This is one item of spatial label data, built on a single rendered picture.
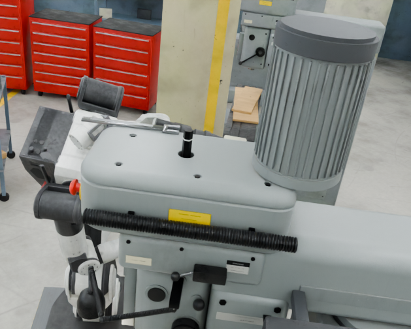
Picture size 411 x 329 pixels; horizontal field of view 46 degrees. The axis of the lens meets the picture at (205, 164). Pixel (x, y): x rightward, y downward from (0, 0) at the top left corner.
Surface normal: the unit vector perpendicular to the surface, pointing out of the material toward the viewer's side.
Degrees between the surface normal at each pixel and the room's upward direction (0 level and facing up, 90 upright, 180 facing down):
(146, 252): 90
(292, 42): 90
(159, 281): 90
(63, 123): 35
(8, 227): 0
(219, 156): 0
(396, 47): 90
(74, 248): 103
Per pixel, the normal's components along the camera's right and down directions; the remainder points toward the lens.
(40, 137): 0.12, -0.44
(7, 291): 0.11, -0.87
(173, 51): -0.08, 0.48
